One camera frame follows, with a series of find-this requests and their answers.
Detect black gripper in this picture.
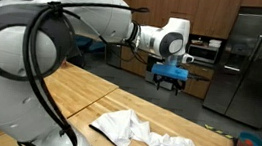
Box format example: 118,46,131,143
151,73,187,98

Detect white cloth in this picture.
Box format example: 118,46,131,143
86,103,215,146

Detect wooden base cabinet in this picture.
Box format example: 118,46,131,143
181,63,215,101
118,45,150,79

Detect silver microwave oven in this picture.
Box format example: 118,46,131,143
186,43,221,66

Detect brown bowl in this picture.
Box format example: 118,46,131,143
190,38,206,47

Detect steel dishwasher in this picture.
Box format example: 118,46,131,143
103,42,124,70

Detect white plate stack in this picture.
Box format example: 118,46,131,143
208,38,223,50

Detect stainless steel refrigerator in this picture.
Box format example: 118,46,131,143
200,1,262,129

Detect orange ball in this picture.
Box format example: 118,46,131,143
243,138,255,146

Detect wooden wall cabinets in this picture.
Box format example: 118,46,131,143
106,0,262,45

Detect black cable bundle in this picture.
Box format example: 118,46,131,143
10,0,152,146

